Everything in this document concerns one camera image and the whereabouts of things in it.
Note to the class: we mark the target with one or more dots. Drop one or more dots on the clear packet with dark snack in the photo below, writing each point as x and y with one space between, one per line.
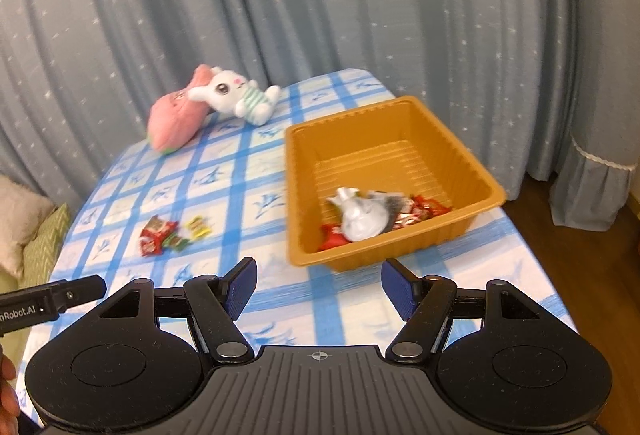
393 207

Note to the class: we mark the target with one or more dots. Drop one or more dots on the person's left hand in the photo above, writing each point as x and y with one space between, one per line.
7 385

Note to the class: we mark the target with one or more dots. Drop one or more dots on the blue checked tablecloth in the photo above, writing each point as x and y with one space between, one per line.
240 175

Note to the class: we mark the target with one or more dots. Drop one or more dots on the large red snack packet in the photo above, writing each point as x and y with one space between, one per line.
157 235

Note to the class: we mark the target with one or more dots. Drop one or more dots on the green zigzag cushion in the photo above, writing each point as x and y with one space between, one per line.
45 245

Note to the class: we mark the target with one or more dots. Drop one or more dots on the pink plush toy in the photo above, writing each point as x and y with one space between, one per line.
175 120

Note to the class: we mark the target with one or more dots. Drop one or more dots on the green and red candy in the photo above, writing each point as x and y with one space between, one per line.
176 242

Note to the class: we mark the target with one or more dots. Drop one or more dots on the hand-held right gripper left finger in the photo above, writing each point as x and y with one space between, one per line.
245 285

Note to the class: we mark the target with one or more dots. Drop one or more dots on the pale green sofa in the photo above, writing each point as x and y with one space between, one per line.
7 282

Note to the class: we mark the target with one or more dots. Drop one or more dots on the brown plastic tray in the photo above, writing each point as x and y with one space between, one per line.
350 150

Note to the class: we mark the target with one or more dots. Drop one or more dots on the white snack pouch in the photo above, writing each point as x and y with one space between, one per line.
360 215

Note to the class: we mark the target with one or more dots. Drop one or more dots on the white bunny plush toy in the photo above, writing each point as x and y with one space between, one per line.
235 95

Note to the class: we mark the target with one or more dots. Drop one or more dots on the grey lace-trimmed cloth cover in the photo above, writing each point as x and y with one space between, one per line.
595 185

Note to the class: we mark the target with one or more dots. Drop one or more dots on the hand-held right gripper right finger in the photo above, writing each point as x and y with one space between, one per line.
397 287

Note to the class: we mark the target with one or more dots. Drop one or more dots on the yellow candy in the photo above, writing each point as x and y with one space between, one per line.
197 227

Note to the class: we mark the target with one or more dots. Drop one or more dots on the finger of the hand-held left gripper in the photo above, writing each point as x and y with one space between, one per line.
85 290

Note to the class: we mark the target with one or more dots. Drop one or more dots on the beige pillow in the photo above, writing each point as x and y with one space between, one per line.
20 220

